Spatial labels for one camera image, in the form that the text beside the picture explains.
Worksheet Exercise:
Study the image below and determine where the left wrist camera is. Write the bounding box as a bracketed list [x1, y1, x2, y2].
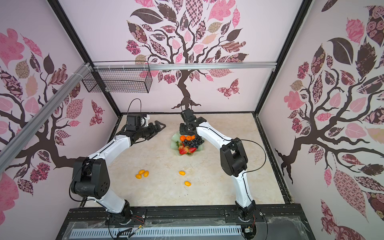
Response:
[125, 114, 150, 131]

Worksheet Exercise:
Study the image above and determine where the aluminium rail left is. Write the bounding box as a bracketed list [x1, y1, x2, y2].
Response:
[1, 63, 92, 172]

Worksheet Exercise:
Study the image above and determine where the aluminium rail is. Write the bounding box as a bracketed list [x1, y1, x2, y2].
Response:
[93, 62, 277, 71]
[1, 63, 92, 172]

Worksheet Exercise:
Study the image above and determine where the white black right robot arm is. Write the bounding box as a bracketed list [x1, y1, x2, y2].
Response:
[180, 109, 256, 222]

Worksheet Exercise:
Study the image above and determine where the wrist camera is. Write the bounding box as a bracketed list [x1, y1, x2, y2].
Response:
[125, 114, 150, 131]
[181, 109, 207, 126]

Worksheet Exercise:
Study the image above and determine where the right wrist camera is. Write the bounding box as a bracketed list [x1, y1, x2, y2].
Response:
[181, 109, 207, 126]

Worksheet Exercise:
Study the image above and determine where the white vented strip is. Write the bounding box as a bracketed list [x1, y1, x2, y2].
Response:
[65, 226, 242, 240]

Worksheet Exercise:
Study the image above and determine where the black base frame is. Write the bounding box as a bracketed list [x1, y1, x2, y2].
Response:
[57, 204, 315, 240]

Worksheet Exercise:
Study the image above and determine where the green scalloped fruit bowl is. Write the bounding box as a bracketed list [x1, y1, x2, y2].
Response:
[171, 134, 205, 156]

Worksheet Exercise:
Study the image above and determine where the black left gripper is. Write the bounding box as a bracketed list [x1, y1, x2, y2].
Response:
[136, 120, 166, 140]

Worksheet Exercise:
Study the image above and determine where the dark grape bunch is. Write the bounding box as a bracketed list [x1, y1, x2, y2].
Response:
[183, 135, 205, 148]

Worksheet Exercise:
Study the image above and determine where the aluminium rail back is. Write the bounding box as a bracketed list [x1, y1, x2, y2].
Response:
[93, 62, 277, 71]

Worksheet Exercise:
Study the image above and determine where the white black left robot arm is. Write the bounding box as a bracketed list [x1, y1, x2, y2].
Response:
[69, 114, 166, 225]

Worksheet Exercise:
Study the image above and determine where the black wire basket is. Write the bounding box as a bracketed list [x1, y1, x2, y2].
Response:
[82, 60, 153, 94]

